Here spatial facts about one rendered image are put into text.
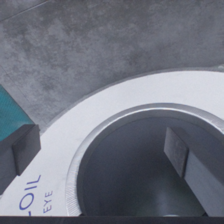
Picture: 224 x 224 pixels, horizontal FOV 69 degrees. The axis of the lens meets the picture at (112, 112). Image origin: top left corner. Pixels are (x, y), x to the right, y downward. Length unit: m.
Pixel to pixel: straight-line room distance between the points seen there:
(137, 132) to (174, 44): 0.62
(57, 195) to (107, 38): 0.91
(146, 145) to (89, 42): 0.74
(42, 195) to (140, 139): 0.49
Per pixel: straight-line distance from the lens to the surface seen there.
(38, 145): 0.17
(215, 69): 0.93
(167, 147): 0.16
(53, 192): 0.64
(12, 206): 0.72
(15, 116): 1.87
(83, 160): 0.67
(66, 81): 1.35
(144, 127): 0.80
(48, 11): 1.21
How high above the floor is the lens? 1.08
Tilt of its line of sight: 49 degrees down
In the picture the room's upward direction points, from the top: 171 degrees counter-clockwise
